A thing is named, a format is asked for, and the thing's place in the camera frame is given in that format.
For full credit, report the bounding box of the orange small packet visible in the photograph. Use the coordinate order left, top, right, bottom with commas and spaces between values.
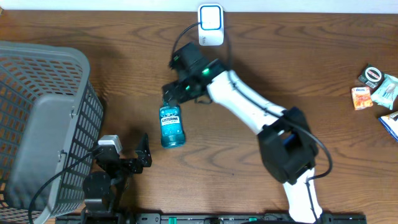
351, 87, 373, 110

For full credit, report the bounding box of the grey plastic basket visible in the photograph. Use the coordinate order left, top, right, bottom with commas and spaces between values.
1, 41, 103, 223

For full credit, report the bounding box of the green square box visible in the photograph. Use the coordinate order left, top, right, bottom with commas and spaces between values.
358, 64, 384, 90

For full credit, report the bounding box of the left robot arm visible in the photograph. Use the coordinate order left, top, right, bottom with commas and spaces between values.
80, 133, 152, 223

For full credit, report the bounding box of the yellow snack bag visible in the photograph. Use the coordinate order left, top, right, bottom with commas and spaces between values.
378, 111, 398, 141

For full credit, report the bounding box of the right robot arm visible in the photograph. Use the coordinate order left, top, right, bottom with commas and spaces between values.
162, 42, 323, 223

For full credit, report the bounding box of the white barcode scanner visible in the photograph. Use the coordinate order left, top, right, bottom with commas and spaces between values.
197, 3, 224, 46

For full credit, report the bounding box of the light blue wipes pack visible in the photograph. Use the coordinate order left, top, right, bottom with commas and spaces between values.
371, 74, 397, 110

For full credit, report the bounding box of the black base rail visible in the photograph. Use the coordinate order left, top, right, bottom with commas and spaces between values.
55, 212, 368, 224

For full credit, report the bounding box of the teal mouthwash bottle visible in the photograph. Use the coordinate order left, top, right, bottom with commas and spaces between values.
159, 101, 186, 148

